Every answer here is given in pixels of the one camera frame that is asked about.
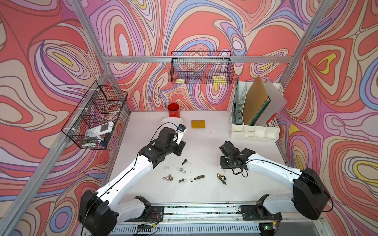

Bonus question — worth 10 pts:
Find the brown wooden knight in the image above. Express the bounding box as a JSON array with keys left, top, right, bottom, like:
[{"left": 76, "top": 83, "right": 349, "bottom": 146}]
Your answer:
[{"left": 194, "top": 175, "right": 205, "bottom": 180}]

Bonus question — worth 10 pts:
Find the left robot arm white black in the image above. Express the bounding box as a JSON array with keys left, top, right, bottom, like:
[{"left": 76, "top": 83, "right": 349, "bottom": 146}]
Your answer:
[{"left": 78, "top": 124, "right": 187, "bottom": 236}]

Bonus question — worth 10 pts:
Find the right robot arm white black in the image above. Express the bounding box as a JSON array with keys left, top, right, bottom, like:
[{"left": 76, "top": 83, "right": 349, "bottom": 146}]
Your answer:
[{"left": 219, "top": 141, "right": 333, "bottom": 220}]

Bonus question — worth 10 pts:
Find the gold silver chess piece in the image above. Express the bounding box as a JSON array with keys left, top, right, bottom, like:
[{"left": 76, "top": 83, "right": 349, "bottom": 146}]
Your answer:
[{"left": 162, "top": 174, "right": 173, "bottom": 181}]

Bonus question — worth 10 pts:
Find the white storage tray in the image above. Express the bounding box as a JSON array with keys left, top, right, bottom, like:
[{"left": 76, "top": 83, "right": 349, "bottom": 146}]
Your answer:
[{"left": 161, "top": 117, "right": 184, "bottom": 126}]

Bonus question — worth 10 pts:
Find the red cup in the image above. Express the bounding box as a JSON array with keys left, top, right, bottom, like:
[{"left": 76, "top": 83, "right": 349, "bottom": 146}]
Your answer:
[{"left": 167, "top": 103, "right": 180, "bottom": 118}]

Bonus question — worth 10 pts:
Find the white file organizer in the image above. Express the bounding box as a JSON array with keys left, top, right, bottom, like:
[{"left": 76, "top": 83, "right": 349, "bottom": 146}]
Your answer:
[{"left": 227, "top": 82, "right": 280, "bottom": 143}]

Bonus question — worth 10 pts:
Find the white remote control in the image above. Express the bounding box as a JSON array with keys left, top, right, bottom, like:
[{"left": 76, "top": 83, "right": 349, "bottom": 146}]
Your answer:
[{"left": 85, "top": 122, "right": 113, "bottom": 138}]

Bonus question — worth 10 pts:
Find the brown cardboard folder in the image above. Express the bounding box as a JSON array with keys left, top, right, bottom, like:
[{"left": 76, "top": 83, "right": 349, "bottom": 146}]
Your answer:
[{"left": 243, "top": 76, "right": 271, "bottom": 125}]

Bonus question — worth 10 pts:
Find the grey folder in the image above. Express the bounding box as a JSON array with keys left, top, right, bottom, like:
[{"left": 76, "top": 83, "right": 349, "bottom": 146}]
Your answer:
[{"left": 255, "top": 81, "right": 287, "bottom": 126}]

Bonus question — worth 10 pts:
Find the green folder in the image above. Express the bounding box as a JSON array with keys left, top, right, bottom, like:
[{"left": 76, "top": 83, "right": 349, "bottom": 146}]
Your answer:
[{"left": 233, "top": 78, "right": 239, "bottom": 125}]

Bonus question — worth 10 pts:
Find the yellow sponge in basket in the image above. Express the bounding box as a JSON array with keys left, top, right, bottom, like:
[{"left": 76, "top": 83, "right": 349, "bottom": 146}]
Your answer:
[{"left": 213, "top": 76, "right": 227, "bottom": 85}]

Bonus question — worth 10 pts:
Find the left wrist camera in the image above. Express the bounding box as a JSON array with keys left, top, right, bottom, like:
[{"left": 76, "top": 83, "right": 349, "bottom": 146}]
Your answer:
[{"left": 176, "top": 124, "right": 187, "bottom": 145}]

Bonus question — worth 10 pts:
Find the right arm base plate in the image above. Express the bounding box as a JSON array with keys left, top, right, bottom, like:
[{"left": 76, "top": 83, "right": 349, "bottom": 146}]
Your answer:
[{"left": 238, "top": 205, "right": 283, "bottom": 222}]

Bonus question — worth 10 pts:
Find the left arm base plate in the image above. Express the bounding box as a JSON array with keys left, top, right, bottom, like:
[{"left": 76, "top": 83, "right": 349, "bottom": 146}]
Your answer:
[{"left": 126, "top": 206, "right": 164, "bottom": 222}]

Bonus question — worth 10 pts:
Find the left wire basket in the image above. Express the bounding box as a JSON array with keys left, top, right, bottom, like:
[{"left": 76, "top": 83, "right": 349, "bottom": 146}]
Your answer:
[{"left": 62, "top": 82, "right": 128, "bottom": 150}]

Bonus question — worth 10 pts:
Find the wire basket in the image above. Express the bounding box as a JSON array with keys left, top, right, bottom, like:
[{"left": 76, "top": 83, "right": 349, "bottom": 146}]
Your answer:
[
  {"left": 170, "top": 50, "right": 235, "bottom": 85},
  {"left": 62, "top": 82, "right": 128, "bottom": 150}
]

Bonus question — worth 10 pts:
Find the back wire basket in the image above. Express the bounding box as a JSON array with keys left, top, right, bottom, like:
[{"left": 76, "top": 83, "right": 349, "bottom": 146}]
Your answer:
[{"left": 170, "top": 50, "right": 235, "bottom": 85}]

